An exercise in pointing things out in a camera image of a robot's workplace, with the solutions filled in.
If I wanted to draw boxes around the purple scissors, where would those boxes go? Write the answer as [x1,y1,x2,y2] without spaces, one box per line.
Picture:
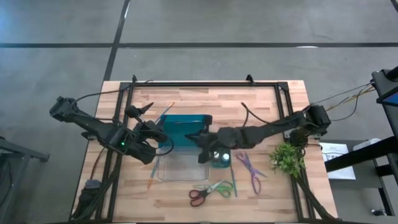
[235,151,267,195]

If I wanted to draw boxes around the blue plastic bin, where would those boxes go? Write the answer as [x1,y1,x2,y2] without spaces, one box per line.
[158,114,213,149]

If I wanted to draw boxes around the blue screen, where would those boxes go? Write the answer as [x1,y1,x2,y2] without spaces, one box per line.
[376,88,398,108]

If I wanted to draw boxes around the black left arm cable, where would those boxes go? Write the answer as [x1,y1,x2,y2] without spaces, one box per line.
[72,79,175,156]

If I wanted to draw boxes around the teal handled paintbrush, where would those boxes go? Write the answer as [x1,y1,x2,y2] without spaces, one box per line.
[229,164,239,198]

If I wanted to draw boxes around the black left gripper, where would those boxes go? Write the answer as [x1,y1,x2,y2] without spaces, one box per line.
[126,101,169,143]

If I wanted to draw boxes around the green artificial plant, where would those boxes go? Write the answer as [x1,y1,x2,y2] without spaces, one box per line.
[269,142,307,179]

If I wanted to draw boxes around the coloured cable run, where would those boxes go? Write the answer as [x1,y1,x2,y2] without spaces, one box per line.
[312,82,377,122]

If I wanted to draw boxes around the white paper sheet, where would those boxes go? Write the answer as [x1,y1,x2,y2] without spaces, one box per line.
[319,142,357,180]

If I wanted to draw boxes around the clear plastic bin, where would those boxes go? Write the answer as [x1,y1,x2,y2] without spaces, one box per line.
[157,146,210,182]

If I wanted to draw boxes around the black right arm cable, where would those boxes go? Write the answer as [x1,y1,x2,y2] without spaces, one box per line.
[241,101,274,125]

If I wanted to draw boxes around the black aluminium table frame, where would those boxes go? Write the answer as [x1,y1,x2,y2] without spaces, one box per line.
[95,74,341,223]

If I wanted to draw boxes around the red and black scissors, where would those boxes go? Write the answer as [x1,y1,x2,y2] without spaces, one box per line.
[188,179,224,208]

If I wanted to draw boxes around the small teal handled bin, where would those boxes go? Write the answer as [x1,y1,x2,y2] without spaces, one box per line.
[210,148,233,169]

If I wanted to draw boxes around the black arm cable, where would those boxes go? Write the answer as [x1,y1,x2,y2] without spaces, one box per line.
[241,101,274,125]
[72,79,175,156]

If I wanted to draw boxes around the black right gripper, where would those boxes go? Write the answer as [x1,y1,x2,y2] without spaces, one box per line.
[185,115,226,164]

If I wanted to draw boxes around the grey metal bracket plate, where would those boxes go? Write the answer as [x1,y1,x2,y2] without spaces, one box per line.
[283,129,300,140]

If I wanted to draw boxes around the white box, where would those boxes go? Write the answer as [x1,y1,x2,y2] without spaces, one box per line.
[353,138,382,152]

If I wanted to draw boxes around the black cable bundle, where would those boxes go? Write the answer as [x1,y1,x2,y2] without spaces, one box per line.
[70,167,122,222]
[292,174,341,223]

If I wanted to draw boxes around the green scissors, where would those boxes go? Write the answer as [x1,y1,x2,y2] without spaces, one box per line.
[192,180,234,199]

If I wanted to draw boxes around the black equipment stand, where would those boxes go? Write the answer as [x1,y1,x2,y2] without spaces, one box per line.
[323,65,398,218]

